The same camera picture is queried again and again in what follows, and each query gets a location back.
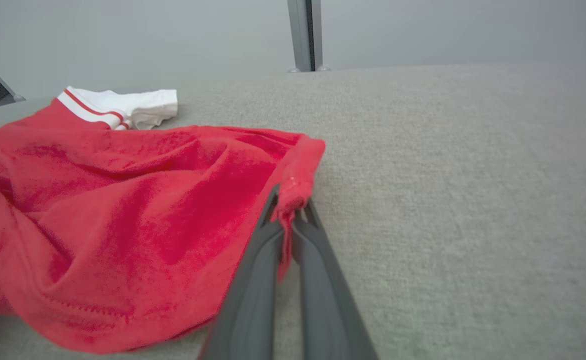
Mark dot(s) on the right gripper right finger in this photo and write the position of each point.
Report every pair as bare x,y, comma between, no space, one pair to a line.
323,300

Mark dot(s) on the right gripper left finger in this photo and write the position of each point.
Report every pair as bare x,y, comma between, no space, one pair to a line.
253,290

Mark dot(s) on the red white-sleeved jersey shirt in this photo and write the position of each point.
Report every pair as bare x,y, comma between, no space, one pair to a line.
123,210

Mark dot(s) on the grey partition post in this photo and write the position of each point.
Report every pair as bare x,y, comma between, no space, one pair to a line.
303,35

